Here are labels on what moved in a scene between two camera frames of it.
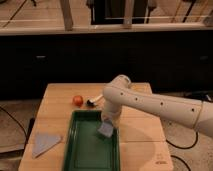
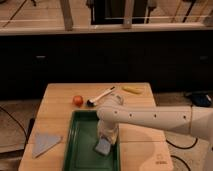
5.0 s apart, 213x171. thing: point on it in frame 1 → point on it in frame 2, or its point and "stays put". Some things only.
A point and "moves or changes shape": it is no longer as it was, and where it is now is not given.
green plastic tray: [87, 148] stays put
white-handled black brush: [93, 101] stays put
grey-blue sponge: [106, 129] moves or changes shape
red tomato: [77, 100] stays put
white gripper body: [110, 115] → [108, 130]
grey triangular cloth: [42, 142] stays put
